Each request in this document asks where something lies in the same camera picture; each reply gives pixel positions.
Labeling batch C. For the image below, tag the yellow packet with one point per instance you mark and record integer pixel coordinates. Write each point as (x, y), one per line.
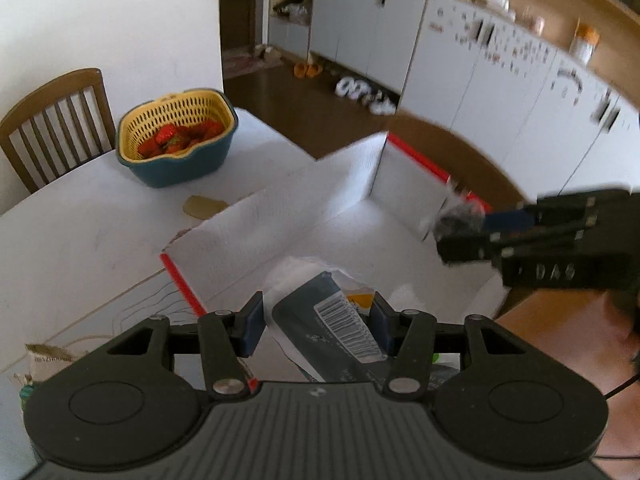
(362, 300)

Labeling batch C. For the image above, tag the orange slipper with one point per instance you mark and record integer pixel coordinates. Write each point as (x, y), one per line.
(315, 70)
(299, 70)

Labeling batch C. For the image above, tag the red and white cardboard box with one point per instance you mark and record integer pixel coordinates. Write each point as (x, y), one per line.
(350, 175)

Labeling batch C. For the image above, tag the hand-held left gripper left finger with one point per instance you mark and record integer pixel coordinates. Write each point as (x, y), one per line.
(252, 325)

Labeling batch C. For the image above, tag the tan wooden piece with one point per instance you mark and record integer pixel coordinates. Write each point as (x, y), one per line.
(202, 207)

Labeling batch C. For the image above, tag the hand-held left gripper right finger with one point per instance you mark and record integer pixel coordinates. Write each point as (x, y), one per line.
(380, 327)

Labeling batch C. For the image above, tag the pile of strawberries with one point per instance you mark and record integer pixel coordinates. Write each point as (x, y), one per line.
(165, 136)

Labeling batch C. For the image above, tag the jar with orange lid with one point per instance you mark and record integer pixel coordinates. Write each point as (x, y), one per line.
(584, 42)

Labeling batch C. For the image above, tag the blue and yellow strainer basket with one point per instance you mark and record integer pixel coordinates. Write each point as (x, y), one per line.
(175, 170)

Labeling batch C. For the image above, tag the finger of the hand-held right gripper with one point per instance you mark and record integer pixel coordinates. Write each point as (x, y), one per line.
(505, 221)
(460, 250)

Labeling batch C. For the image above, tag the white slipper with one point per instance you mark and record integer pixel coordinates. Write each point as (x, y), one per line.
(361, 91)
(383, 106)
(343, 87)

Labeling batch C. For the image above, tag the patterned rug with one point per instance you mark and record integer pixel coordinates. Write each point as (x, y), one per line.
(250, 62)

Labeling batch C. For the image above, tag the sticker-covered white cabinet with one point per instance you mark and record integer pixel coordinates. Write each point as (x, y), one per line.
(505, 90)

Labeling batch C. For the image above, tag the pile of bags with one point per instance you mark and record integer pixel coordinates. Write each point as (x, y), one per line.
(292, 10)

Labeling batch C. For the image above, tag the grey wrapper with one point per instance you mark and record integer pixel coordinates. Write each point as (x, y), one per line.
(457, 212)

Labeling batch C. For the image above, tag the grey packet with barcode label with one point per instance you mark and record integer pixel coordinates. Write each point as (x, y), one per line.
(310, 320)

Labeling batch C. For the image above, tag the wooden chair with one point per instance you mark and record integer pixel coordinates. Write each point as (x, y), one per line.
(50, 95)

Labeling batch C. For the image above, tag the torn brown packet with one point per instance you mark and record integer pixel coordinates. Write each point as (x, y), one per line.
(50, 355)

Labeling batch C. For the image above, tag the plain white cabinet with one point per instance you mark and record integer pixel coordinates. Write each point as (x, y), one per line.
(360, 20)

